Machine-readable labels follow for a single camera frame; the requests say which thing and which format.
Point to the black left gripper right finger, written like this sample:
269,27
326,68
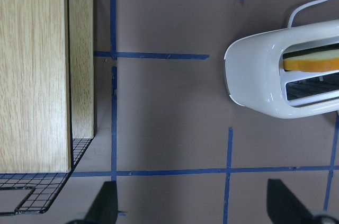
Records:
283,206

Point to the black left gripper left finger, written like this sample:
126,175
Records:
104,208

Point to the white toaster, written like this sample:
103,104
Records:
255,77

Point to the orange toast slice in toaster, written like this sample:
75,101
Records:
313,62

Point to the upper wooden shelf board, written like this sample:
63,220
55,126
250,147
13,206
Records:
35,103

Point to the black wire basket rack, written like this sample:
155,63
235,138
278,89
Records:
39,190

